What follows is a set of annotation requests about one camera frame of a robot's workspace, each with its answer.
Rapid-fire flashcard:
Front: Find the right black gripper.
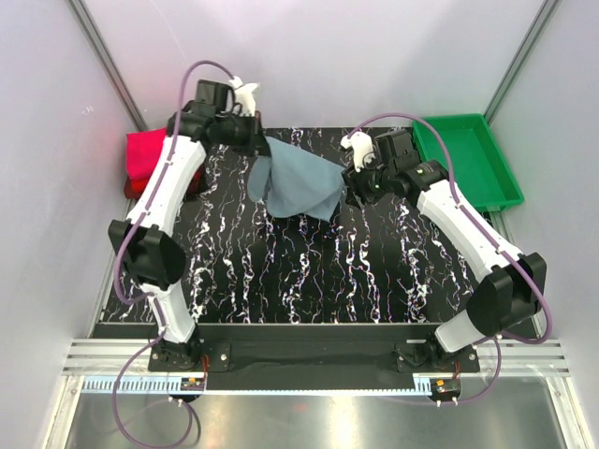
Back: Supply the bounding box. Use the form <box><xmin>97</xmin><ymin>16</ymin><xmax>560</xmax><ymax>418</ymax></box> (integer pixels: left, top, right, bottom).
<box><xmin>341</xmin><ymin>152</ymin><xmax>396</xmax><ymax>211</ymax></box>

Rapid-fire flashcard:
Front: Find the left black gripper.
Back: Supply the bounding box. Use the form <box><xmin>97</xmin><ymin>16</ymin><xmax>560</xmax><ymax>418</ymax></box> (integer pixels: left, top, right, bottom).
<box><xmin>216</xmin><ymin>110</ymin><xmax>273</xmax><ymax>158</ymax></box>

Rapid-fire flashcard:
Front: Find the grey blue t shirt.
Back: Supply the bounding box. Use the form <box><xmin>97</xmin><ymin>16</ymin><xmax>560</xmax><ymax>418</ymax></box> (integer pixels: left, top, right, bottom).
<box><xmin>247</xmin><ymin>137</ymin><xmax>343</xmax><ymax>222</ymax></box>

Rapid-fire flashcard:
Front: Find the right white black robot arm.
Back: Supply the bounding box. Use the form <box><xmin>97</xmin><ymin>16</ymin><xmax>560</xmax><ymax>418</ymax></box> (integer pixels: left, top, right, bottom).
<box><xmin>341</xmin><ymin>131</ymin><xmax>547</xmax><ymax>371</ymax></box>

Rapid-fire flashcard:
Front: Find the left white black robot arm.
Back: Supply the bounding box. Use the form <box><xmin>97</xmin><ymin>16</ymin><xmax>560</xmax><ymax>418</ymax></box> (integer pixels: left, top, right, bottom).
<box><xmin>109</xmin><ymin>77</ymin><xmax>270</xmax><ymax>370</ymax></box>

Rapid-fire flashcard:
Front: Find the folded pink t shirt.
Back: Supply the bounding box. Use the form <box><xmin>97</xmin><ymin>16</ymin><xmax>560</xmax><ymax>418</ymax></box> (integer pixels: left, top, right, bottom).
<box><xmin>125</xmin><ymin>128</ymin><xmax>167</xmax><ymax>181</ymax></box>

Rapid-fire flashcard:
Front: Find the green plastic tray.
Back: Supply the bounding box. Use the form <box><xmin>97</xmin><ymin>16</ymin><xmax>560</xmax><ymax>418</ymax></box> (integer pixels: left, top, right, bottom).
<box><xmin>413</xmin><ymin>114</ymin><xmax>524</xmax><ymax>212</ymax></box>

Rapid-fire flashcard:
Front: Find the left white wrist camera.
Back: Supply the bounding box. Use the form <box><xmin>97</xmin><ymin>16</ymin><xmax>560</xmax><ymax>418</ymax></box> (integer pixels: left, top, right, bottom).
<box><xmin>229</xmin><ymin>76</ymin><xmax>260</xmax><ymax>117</ymax></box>

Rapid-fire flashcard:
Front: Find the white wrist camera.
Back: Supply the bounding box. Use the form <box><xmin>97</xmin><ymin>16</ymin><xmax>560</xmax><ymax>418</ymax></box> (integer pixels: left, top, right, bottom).
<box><xmin>341</xmin><ymin>131</ymin><xmax>376</xmax><ymax>172</ymax></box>
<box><xmin>229</xmin><ymin>76</ymin><xmax>260</xmax><ymax>117</ymax></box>

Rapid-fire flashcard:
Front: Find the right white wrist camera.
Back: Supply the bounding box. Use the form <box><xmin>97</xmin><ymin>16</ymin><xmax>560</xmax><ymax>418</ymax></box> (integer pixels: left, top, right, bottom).
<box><xmin>341</xmin><ymin>131</ymin><xmax>376</xmax><ymax>172</ymax></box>

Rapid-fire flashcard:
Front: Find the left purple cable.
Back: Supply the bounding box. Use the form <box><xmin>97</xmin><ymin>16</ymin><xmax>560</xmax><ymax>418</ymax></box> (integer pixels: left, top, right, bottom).
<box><xmin>110</xmin><ymin>59</ymin><xmax>238</xmax><ymax>446</ymax></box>

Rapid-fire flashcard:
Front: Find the black mounting base plate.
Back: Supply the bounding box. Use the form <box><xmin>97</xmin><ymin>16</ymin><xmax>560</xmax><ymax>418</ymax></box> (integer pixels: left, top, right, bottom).
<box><xmin>148</xmin><ymin>339</ymin><xmax>480</xmax><ymax>373</ymax></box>

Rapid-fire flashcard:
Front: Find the aluminium frame rail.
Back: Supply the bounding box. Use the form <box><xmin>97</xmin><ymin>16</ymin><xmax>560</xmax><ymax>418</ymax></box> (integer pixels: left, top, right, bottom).
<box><xmin>63</xmin><ymin>339</ymin><xmax>569</xmax><ymax>377</ymax></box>

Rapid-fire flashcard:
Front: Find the white slotted cable duct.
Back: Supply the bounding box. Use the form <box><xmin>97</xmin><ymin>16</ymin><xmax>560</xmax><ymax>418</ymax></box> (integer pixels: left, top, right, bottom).
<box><xmin>82</xmin><ymin>373</ymin><xmax>432</xmax><ymax>397</ymax></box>

